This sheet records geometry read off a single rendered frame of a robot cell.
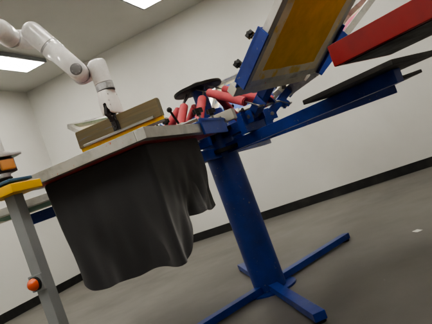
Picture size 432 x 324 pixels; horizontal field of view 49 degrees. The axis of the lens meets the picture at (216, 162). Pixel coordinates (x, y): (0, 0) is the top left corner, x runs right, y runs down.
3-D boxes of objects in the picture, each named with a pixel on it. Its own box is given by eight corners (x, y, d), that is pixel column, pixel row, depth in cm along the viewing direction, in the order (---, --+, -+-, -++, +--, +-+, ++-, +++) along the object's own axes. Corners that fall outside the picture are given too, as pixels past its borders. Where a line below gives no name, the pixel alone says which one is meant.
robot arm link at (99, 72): (66, 66, 191) (71, 72, 201) (74, 90, 191) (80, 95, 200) (102, 54, 193) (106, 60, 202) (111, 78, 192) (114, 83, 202)
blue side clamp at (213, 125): (206, 134, 194) (200, 117, 194) (195, 138, 196) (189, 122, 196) (228, 131, 222) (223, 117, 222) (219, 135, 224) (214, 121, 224)
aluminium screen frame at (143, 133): (146, 137, 149) (143, 126, 149) (10, 195, 169) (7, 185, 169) (225, 130, 223) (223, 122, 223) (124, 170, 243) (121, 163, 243)
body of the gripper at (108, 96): (105, 92, 202) (114, 117, 201) (90, 91, 192) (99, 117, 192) (119, 85, 199) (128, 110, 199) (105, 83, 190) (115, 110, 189)
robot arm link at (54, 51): (44, 56, 199) (82, 89, 199) (34, 47, 186) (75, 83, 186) (58, 41, 200) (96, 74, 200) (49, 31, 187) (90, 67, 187)
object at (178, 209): (188, 261, 160) (145, 143, 162) (179, 264, 162) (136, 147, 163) (230, 230, 204) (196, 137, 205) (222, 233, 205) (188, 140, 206)
